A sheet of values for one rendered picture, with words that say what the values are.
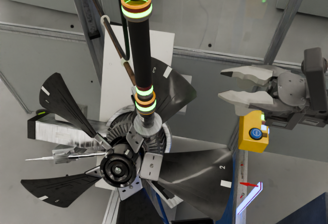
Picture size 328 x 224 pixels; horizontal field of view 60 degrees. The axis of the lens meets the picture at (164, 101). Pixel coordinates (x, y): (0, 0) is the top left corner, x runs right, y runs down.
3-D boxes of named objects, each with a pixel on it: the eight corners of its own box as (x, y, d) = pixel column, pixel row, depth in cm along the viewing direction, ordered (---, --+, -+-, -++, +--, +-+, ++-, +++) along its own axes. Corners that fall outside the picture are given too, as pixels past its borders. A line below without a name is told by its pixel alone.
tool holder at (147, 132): (127, 112, 72) (122, 90, 64) (152, 103, 74) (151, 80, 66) (139, 142, 68) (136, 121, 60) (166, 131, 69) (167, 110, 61)
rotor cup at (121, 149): (104, 136, 99) (89, 153, 87) (144, 132, 96) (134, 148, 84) (113, 174, 102) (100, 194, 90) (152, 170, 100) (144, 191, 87)
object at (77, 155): (113, 154, 103) (27, 161, 110) (112, 149, 103) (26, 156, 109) (111, 157, 101) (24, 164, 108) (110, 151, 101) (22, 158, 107)
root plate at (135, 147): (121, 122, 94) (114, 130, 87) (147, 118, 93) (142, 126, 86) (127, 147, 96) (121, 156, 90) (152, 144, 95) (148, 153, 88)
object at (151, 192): (142, 191, 121) (139, 176, 119) (156, 190, 120) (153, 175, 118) (138, 203, 113) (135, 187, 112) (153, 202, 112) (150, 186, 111)
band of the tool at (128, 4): (119, 9, 43) (116, -8, 41) (145, 2, 44) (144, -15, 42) (129, 27, 41) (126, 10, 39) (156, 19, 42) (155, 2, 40)
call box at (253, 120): (238, 118, 128) (244, 105, 119) (261, 122, 127) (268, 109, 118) (236, 150, 119) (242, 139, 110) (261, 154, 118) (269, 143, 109)
